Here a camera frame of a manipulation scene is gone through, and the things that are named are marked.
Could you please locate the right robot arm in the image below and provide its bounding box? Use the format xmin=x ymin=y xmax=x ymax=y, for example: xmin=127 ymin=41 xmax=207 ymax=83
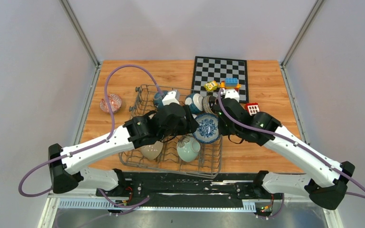
xmin=212 ymin=98 xmax=355 ymax=210

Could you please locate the blue zigzag red bowl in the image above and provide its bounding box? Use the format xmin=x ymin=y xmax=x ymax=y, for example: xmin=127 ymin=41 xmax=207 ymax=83
xmin=99 ymin=94 xmax=123 ymax=114

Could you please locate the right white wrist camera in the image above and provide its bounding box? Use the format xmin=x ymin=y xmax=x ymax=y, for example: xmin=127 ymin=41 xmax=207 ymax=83
xmin=224 ymin=89 xmax=240 ymax=102

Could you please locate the blue orange toy car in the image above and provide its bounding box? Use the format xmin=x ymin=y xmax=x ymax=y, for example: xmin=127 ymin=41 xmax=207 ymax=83
xmin=219 ymin=78 xmax=241 ymax=92

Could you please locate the grey wire dish rack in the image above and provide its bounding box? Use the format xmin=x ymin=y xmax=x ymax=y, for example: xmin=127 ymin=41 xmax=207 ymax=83
xmin=118 ymin=84 xmax=229 ymax=179

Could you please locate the red toy brick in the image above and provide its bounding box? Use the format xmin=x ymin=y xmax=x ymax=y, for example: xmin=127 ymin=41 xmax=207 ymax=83
xmin=245 ymin=103 xmax=260 ymax=116

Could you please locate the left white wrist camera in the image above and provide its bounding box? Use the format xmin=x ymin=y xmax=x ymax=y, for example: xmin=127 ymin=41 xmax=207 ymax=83
xmin=162 ymin=90 xmax=180 ymax=105

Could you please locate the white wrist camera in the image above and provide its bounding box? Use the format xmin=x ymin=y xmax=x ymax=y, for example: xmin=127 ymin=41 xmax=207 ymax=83
xmin=224 ymin=89 xmax=240 ymax=102
xmin=162 ymin=90 xmax=180 ymax=105

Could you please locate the black white chessboard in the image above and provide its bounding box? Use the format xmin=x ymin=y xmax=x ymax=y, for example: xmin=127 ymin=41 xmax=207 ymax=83
xmin=191 ymin=56 xmax=249 ymax=103

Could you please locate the mint green flower bowl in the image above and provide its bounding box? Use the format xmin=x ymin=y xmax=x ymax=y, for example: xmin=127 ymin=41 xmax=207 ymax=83
xmin=176 ymin=136 xmax=201 ymax=162

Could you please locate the dark patterned bowl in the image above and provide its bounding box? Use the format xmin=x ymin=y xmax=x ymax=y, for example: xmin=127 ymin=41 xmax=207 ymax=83
xmin=202 ymin=95 xmax=217 ymax=115

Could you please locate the dark blue bowl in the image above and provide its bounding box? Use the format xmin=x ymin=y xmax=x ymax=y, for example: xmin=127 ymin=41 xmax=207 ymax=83
xmin=153 ymin=92 xmax=163 ymax=109

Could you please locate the white blue floral bowl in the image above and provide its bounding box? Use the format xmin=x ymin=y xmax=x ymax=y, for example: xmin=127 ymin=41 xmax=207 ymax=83
xmin=192 ymin=113 xmax=220 ymax=144

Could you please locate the yellow toy block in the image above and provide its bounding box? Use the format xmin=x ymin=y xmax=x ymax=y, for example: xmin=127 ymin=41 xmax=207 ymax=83
xmin=203 ymin=80 xmax=219 ymax=92

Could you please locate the teal white bowl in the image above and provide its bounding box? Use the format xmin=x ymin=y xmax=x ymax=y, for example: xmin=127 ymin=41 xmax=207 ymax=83
xmin=184 ymin=93 xmax=203 ymax=114

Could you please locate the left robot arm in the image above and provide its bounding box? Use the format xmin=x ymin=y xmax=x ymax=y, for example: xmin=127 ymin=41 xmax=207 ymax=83
xmin=48 ymin=103 xmax=199 ymax=196

